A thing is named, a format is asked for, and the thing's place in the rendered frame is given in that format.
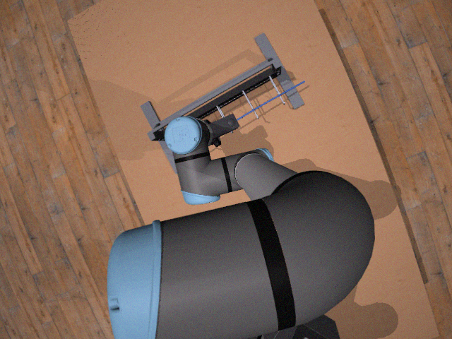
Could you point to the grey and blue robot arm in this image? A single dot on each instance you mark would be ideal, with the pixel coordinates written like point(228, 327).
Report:
point(225, 273)

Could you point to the dark grey patch panel rack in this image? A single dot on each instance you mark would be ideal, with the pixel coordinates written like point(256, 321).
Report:
point(158, 132)

